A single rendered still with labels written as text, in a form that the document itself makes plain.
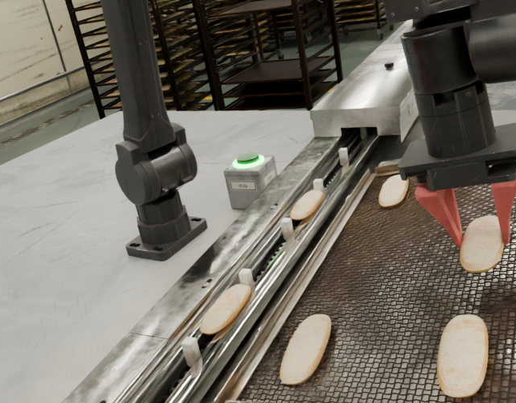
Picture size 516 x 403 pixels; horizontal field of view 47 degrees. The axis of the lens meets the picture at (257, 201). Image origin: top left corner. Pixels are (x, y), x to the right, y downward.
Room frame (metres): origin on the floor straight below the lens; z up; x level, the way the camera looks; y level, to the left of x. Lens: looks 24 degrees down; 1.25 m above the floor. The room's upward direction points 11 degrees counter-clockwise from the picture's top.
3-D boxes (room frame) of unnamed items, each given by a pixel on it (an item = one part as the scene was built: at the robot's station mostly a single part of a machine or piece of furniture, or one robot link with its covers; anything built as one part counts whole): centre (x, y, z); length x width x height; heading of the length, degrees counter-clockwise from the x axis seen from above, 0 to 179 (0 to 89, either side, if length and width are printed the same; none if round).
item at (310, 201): (0.84, -0.08, 0.86); 0.10 x 0.04 x 0.01; 151
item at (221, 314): (0.60, 0.06, 0.86); 0.10 x 0.04 x 0.01; 151
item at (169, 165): (0.87, 0.14, 0.94); 0.09 x 0.05 x 0.10; 40
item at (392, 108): (1.63, -0.52, 0.89); 1.25 x 0.18 x 0.09; 151
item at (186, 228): (0.88, 0.16, 0.86); 0.12 x 0.09 x 0.08; 143
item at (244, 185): (0.97, 0.00, 0.84); 0.08 x 0.08 x 0.11; 61
